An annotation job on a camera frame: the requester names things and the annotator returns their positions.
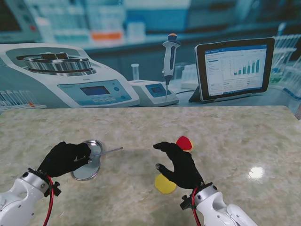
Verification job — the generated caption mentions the lab scene backdrop poster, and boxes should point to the lab scene backdrop poster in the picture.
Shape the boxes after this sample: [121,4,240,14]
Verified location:
[0,0,301,109]

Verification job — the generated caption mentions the red left wrist cable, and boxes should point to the red left wrist cable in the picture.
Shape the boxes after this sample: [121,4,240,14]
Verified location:
[43,175,55,226]

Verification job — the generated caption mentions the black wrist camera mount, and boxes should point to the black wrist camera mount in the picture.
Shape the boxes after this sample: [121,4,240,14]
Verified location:
[44,181,62,197]
[180,195,193,210]

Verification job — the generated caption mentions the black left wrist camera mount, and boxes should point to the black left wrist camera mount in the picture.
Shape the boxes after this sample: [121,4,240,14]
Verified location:
[44,181,62,197]

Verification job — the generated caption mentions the clear culture dish yellow lid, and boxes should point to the clear culture dish yellow lid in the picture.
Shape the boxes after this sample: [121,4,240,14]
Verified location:
[154,173,177,195]

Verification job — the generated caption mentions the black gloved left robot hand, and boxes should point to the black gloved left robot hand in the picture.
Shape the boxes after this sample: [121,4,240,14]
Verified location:
[37,141,93,178]

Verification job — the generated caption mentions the round stainless steel tray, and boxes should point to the round stainless steel tray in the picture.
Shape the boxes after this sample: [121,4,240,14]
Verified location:
[71,139,103,181]

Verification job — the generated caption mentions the red filter paper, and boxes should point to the red filter paper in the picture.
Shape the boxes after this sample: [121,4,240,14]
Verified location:
[176,136,192,150]

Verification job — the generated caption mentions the clear culture dish yellow base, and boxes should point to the clear culture dish yellow base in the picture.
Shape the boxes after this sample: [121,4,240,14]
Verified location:
[175,138,195,153]

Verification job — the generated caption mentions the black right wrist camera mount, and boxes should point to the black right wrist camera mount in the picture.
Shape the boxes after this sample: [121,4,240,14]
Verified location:
[180,195,193,210]

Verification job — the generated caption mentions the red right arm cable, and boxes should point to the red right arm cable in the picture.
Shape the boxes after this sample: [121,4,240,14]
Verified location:
[190,187,200,226]

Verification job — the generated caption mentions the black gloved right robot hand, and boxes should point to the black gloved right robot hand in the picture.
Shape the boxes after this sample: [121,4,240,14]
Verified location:
[153,141,205,190]

